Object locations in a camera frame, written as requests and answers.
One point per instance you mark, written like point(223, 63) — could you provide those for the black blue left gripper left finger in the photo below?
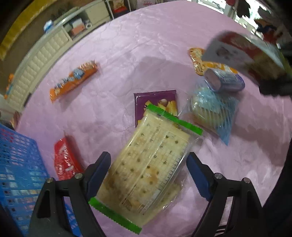
point(49, 216)

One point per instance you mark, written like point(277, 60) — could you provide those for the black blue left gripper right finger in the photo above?
point(233, 208)

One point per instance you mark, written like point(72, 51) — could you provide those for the blue plastic basket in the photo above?
point(23, 174)

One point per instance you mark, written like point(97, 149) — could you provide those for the red snack packet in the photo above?
point(66, 158)

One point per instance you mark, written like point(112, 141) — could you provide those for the cracker pack green ends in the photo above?
point(142, 180)

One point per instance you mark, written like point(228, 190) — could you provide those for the clear blue striped snack bag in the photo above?
point(213, 112)

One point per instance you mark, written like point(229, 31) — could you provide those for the purple yellow cracker bag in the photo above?
point(166, 100)

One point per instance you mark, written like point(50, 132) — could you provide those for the blue doublemint gum can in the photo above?
point(223, 81)

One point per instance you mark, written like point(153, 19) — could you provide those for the orange snack stick pack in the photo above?
point(73, 80)

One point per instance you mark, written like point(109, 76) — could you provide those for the red white snack bag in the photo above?
point(248, 54)

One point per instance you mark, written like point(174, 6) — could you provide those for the orange yellow snack packet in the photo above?
point(201, 66)

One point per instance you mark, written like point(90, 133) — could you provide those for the cream tv cabinet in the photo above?
point(51, 46)

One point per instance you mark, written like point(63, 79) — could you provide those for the blue tissue box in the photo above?
point(48, 25)

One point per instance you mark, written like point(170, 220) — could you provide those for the white metal shelf rack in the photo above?
point(118, 8)

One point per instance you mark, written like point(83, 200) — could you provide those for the yellow cloth on wall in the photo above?
point(22, 22)

